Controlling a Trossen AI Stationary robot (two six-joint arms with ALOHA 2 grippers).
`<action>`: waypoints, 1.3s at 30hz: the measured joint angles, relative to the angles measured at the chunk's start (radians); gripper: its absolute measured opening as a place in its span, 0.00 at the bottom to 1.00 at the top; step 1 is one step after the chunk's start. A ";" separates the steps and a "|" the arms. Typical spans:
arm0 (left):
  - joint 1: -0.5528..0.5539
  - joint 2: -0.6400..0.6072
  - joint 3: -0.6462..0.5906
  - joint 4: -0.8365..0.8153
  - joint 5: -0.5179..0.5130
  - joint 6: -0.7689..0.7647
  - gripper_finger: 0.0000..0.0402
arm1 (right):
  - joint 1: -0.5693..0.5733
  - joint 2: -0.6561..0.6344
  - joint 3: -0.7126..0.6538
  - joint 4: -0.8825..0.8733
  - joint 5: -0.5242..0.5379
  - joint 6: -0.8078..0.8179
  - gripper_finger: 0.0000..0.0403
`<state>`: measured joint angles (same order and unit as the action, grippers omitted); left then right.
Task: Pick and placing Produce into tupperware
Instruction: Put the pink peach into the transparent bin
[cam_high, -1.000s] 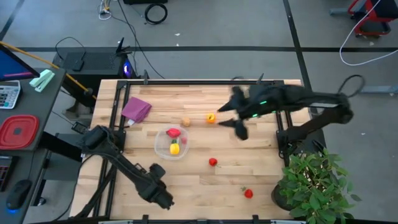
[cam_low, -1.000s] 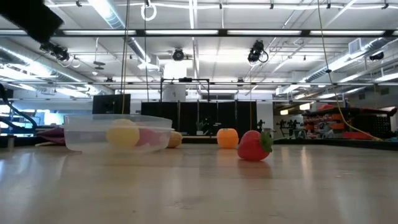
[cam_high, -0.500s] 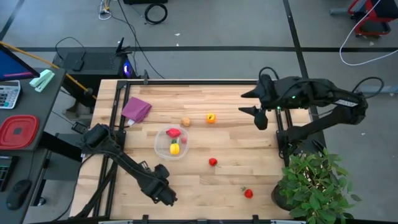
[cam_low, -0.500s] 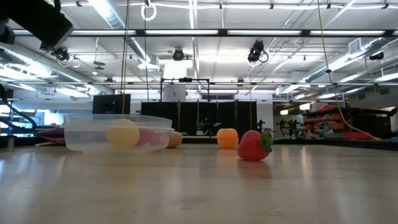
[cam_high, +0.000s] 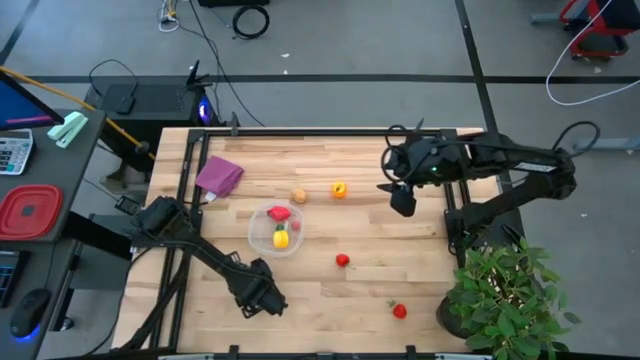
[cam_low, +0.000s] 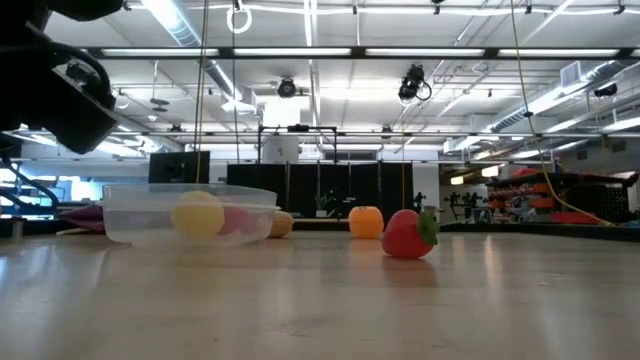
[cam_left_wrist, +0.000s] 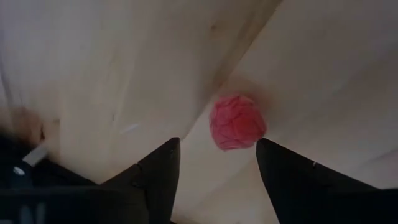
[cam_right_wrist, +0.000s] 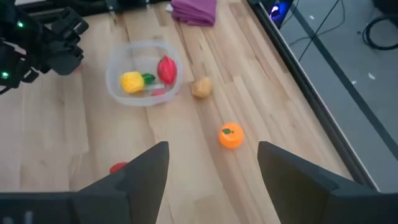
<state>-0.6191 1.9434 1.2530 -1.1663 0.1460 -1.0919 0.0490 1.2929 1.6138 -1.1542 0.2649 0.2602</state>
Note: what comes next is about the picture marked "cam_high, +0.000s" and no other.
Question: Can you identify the black floor cable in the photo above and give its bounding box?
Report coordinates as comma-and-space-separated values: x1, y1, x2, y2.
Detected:
187, 0, 266, 129

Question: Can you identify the white cable bundle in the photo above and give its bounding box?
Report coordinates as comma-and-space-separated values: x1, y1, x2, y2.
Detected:
157, 0, 181, 34

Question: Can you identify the purple cloth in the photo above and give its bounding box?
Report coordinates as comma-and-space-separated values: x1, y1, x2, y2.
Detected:
193, 154, 246, 203

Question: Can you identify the black keyboard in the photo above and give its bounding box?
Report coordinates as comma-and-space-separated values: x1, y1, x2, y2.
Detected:
0, 249, 29, 309

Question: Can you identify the dark side desk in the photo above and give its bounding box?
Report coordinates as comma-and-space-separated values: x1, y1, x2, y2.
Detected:
0, 107, 134, 360

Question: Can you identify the red container lid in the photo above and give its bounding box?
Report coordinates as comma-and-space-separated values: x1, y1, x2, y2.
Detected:
0, 184, 64, 242

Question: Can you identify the red toy pepper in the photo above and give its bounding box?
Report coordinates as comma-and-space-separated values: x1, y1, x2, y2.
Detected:
266, 205, 293, 223

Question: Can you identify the coiled black cable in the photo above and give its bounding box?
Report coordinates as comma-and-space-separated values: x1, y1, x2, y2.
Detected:
231, 4, 271, 41

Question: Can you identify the grey calculator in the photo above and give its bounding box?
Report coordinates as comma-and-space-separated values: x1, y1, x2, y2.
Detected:
0, 128, 35, 176

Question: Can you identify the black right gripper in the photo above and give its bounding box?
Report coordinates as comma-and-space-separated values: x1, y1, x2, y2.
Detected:
376, 133, 467, 218

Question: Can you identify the black plant pot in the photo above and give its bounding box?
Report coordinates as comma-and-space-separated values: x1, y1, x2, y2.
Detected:
435, 295, 476, 341

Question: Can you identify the mint green stapler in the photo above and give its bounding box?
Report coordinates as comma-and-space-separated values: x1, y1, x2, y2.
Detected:
47, 110, 90, 150

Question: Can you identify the yellow toy fruit green stem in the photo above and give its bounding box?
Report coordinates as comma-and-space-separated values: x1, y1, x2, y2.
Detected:
272, 223, 291, 250

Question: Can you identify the black computer mouse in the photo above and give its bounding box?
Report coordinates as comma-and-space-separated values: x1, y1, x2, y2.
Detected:
9, 288, 53, 340

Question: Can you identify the green leafy plant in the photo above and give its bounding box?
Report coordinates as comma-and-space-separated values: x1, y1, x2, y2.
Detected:
447, 237, 584, 360

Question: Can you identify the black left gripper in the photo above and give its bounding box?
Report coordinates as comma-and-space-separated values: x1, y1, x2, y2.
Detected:
230, 258, 290, 319

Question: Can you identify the clear plastic tupperware container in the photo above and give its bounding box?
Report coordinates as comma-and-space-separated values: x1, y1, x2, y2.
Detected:
247, 198, 306, 259

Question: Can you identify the small black box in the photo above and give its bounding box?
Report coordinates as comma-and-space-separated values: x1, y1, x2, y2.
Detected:
115, 194, 142, 216

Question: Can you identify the red and black stool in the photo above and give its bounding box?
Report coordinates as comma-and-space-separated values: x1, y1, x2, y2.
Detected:
529, 0, 640, 61

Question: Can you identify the black computer tower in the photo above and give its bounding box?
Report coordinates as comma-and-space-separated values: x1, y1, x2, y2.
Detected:
83, 59, 217, 151

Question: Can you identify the monitor with blue screen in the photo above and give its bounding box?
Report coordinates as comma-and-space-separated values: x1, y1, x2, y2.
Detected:
0, 69, 65, 132

